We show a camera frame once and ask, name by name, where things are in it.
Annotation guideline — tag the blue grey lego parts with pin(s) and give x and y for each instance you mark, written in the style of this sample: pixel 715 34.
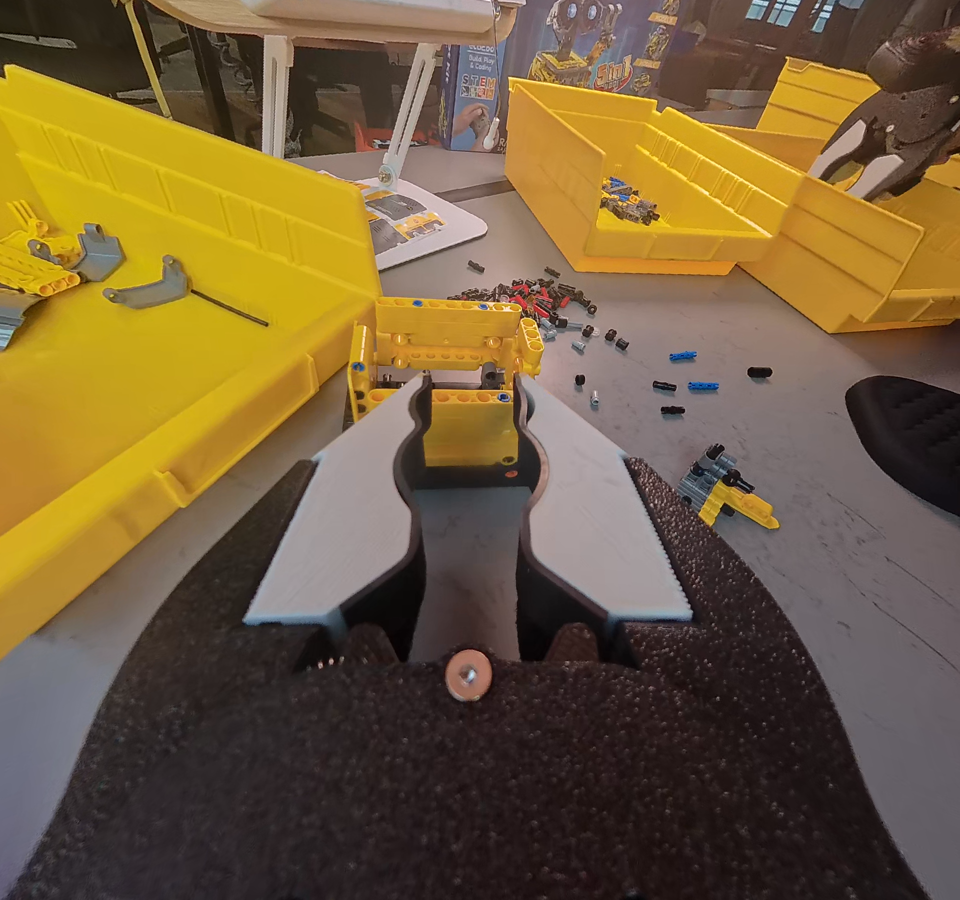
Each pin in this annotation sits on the blue grey lego parts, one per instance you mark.
pixel 630 202

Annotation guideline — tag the yellow plastic bin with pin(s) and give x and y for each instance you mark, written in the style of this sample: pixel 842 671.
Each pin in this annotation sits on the yellow plastic bin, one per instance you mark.
pixel 150 427
pixel 547 150
pixel 825 255
pixel 802 97

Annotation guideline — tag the yellow black lego robot model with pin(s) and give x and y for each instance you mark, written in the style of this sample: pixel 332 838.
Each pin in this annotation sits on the yellow black lego robot model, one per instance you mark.
pixel 450 322

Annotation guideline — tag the robot kit box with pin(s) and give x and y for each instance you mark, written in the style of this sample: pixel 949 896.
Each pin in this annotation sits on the robot kit box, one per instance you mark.
pixel 592 37

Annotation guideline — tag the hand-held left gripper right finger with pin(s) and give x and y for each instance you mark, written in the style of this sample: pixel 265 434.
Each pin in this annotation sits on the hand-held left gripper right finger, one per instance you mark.
pixel 607 540

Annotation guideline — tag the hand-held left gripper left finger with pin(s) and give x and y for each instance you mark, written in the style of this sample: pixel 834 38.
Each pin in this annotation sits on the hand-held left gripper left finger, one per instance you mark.
pixel 330 540

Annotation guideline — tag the grey grille yellow lego assembly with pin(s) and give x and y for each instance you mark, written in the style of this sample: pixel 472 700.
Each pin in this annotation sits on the grey grille yellow lego assembly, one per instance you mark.
pixel 694 491

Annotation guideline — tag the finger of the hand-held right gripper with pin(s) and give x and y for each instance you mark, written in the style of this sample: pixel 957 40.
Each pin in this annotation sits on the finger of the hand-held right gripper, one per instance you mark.
pixel 838 150
pixel 889 176

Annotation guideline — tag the pile of small lego pins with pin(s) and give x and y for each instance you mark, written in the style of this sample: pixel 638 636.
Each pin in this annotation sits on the pile of small lego pins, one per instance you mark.
pixel 525 296

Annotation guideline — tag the sticker sheet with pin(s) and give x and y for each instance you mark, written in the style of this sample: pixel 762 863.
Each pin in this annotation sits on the sticker sheet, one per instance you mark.
pixel 397 206

